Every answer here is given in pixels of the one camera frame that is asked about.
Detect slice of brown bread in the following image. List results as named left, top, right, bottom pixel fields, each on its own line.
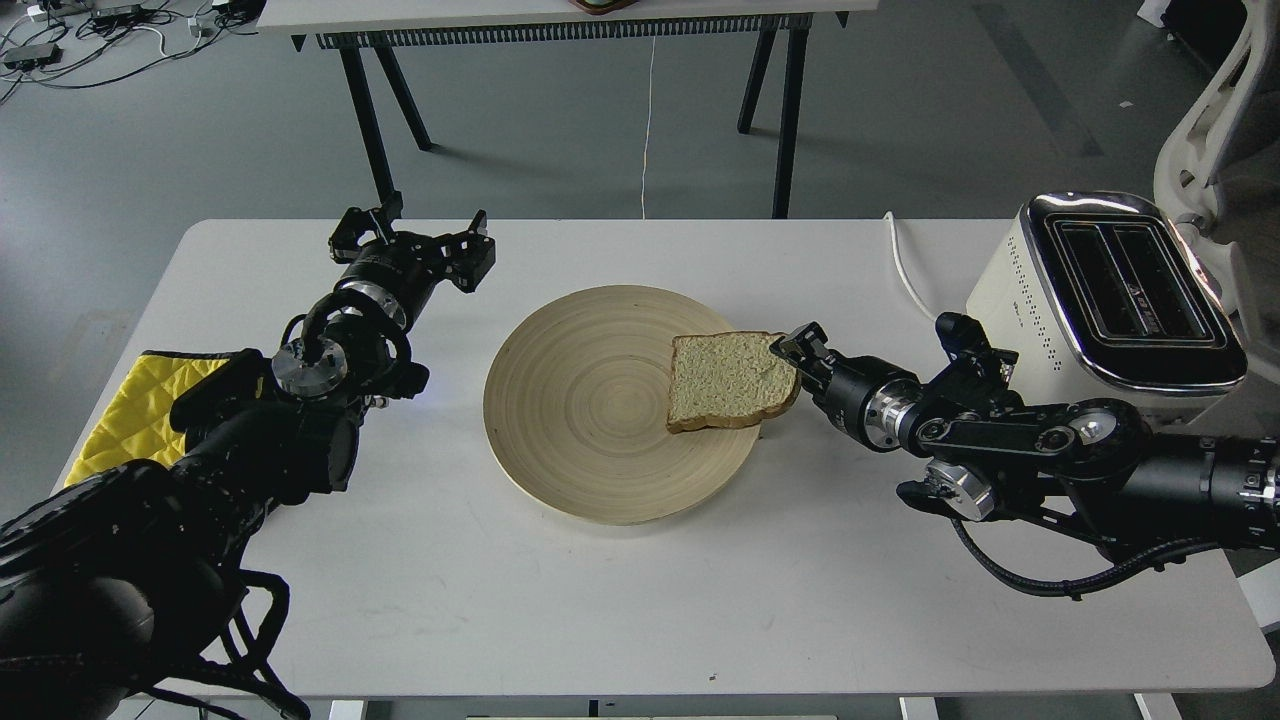
left=666, top=331, right=801, bottom=433

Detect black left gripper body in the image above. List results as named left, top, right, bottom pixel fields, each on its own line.
left=334, top=234, right=451, bottom=331

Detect cream white toaster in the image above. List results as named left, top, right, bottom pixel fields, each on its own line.
left=966, top=191, right=1247, bottom=425

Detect round wooden plate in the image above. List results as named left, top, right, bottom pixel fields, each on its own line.
left=483, top=284, right=760, bottom=525

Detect floor cables and adapters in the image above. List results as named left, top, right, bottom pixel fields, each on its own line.
left=0, top=0, right=268, bottom=104

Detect thin white hanging cable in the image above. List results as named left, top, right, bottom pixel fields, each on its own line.
left=640, top=36, right=658, bottom=220

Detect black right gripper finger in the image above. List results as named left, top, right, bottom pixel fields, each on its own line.
left=769, top=322, right=833, bottom=379

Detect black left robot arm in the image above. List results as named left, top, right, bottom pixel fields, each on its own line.
left=1, top=192, right=497, bottom=719

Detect white toaster power cable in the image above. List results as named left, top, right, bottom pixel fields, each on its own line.
left=883, top=211, right=941, bottom=323

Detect yellow quilted cloth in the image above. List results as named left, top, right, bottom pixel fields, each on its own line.
left=58, top=350, right=241, bottom=489

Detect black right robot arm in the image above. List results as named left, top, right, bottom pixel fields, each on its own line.
left=771, top=313, right=1279, bottom=600

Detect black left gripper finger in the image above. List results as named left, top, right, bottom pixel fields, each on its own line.
left=329, top=192, right=403, bottom=261
left=430, top=211, right=497, bottom=293

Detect white background table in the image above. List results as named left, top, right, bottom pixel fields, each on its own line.
left=256, top=1, right=877, bottom=219

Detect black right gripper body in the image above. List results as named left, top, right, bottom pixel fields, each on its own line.
left=800, top=354, right=922, bottom=452

